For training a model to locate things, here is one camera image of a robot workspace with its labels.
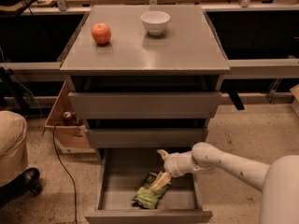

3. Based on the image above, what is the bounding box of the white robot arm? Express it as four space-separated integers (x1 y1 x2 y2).
150 142 299 224

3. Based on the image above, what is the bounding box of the red apple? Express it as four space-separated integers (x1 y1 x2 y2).
91 23 111 45

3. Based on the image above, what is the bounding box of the person's khaki trouser leg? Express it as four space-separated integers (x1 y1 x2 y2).
0 111 28 187

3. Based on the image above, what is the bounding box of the grey top drawer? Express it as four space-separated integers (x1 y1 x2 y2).
68 92 221 119

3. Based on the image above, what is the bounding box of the grey drawer cabinet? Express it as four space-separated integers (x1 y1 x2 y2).
59 5 231 161

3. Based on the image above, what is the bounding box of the grey middle drawer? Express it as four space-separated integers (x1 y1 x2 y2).
86 128 207 148

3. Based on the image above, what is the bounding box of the black floor cable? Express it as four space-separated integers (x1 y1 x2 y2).
51 123 78 224

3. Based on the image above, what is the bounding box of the black shoe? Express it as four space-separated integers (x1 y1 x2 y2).
0 168 43 208

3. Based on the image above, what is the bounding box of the green jalapeno chip bag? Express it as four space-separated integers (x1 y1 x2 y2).
131 173 171 209

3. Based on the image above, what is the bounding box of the grey open bottom drawer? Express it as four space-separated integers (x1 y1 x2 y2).
85 148 212 224

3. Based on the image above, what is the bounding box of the cardboard box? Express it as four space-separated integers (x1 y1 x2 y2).
44 82 94 153

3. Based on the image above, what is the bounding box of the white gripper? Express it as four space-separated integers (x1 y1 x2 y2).
149 149 199 192

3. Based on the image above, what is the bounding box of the white bowl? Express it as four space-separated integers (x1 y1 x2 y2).
140 11 170 35

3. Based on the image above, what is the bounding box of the red soda can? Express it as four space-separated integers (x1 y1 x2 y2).
63 111 75 126

